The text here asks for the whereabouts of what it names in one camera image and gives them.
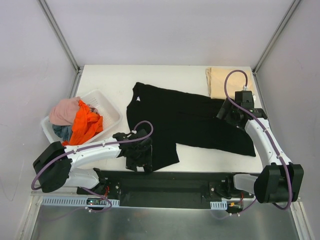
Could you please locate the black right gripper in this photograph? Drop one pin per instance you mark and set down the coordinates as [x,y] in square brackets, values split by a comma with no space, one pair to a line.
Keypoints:
[222,110]

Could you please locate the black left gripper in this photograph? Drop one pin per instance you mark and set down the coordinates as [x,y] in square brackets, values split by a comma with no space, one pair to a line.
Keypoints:
[139,162]

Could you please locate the black t shirt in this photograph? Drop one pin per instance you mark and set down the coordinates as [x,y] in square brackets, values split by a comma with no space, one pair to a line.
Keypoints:
[175,117]

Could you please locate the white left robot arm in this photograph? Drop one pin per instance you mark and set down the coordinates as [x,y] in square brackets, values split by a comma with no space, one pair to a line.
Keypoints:
[61,166]

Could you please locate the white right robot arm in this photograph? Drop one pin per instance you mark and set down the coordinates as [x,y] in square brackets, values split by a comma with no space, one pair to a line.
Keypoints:
[280,179]

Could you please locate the folded beige t shirt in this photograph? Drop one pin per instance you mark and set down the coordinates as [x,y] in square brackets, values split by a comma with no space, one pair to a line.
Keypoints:
[216,77]

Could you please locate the white plastic laundry basket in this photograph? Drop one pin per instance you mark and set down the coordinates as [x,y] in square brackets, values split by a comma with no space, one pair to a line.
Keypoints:
[105,107]

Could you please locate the orange t shirt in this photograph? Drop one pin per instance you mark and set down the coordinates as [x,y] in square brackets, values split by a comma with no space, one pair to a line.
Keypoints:
[86,125]

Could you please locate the grey blue t shirt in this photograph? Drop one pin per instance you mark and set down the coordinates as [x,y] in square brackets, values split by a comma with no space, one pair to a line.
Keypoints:
[63,131]

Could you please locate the pink t shirt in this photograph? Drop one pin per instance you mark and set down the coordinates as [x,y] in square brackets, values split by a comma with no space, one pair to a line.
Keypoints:
[64,113]

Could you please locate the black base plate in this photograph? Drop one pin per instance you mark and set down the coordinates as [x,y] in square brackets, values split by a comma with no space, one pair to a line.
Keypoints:
[181,190]

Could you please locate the right grey cable duct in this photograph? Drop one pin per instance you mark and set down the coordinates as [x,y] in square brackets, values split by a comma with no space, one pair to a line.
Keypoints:
[219,205]

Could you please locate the grey cable duct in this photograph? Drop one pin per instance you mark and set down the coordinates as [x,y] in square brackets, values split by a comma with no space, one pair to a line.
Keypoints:
[66,201]
[219,205]

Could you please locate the left grey cable duct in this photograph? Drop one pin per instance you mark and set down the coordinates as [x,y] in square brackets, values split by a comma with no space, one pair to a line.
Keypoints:
[66,201]

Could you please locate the right aluminium frame post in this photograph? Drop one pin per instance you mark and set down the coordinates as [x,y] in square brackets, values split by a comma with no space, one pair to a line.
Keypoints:
[276,35]

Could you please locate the aluminium frame post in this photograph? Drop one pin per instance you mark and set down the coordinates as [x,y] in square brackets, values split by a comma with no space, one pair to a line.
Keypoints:
[59,34]
[276,35]

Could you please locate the left aluminium frame post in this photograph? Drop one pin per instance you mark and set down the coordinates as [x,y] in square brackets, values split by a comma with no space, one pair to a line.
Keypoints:
[59,34]

